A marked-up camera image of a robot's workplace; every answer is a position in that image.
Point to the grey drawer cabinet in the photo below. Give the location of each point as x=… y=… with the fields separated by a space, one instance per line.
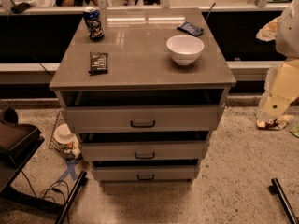
x=141 y=73

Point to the dark brown snack packet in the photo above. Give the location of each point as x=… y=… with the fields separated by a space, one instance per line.
x=98 y=63

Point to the wire basket with items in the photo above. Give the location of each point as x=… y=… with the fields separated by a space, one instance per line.
x=62 y=141

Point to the blue snack packet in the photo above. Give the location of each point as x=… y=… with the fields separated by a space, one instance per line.
x=190 y=29

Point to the black object on ledge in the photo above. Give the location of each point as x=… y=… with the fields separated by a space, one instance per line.
x=20 y=8

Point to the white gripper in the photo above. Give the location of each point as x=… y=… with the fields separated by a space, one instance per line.
x=289 y=36

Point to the green packet on floor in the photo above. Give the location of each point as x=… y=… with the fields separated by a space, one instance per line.
x=295 y=131

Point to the white ceramic bowl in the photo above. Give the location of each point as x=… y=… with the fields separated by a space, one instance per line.
x=184 y=49

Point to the bottom grey drawer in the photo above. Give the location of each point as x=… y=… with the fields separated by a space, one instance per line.
x=145 y=173

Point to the top grey drawer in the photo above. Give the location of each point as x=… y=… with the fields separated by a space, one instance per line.
x=118 y=119

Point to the black stand leg left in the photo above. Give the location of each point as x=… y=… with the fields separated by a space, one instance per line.
x=81 y=181

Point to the grey drawer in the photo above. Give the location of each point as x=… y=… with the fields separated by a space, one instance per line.
x=118 y=119
x=144 y=151
x=145 y=173

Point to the black stand leg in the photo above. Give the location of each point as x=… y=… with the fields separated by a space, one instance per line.
x=276 y=189
x=81 y=181

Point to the blue pepsi can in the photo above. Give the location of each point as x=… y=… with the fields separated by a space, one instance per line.
x=93 y=23

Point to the black tray on stand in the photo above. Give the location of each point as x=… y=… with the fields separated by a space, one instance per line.
x=18 y=143

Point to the middle grey drawer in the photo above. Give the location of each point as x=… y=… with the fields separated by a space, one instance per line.
x=144 y=151

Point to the black stand leg right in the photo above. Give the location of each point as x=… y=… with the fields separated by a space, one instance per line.
x=276 y=189

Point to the crumpled snack bag on floor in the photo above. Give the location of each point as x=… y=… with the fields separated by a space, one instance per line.
x=277 y=124

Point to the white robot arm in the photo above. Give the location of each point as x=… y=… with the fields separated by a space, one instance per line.
x=287 y=33

